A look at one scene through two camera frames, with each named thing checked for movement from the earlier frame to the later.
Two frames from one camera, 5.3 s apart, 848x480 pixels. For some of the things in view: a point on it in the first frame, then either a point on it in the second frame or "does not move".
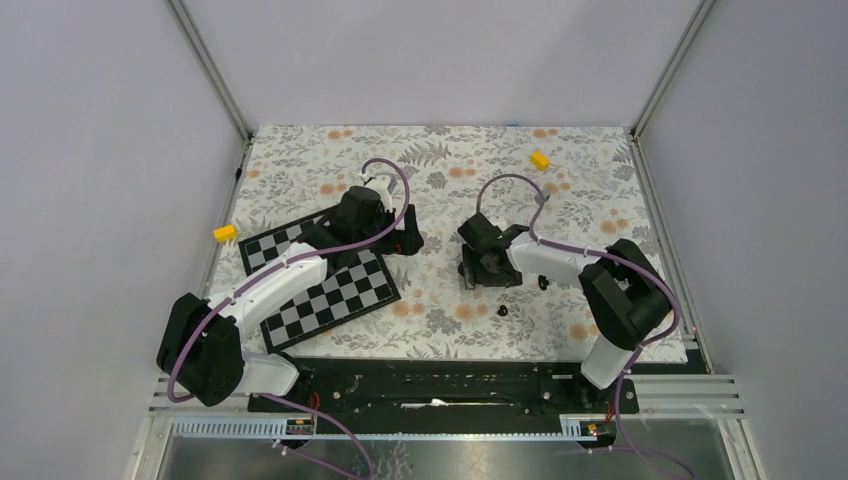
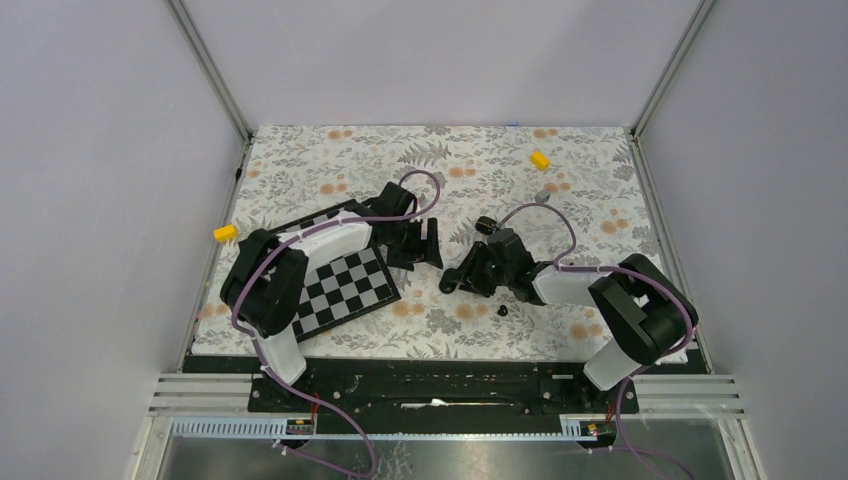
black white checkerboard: (358, 284) does not move
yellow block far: (540, 160) does not move
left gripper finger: (408, 240) to (433, 254)
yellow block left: (226, 233) does not move
